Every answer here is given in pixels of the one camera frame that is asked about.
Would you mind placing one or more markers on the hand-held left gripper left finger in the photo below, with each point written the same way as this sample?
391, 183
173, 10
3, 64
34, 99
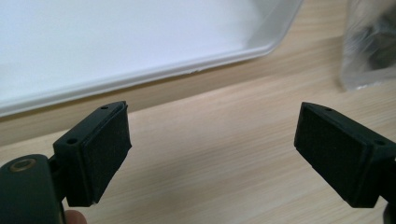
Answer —
93, 155

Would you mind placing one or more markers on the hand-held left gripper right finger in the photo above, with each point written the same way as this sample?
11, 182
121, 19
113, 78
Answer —
339, 155

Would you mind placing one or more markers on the clear plastic bag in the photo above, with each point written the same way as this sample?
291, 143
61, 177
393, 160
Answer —
370, 43

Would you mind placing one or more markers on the white plastic bin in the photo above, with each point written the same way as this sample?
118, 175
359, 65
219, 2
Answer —
124, 40

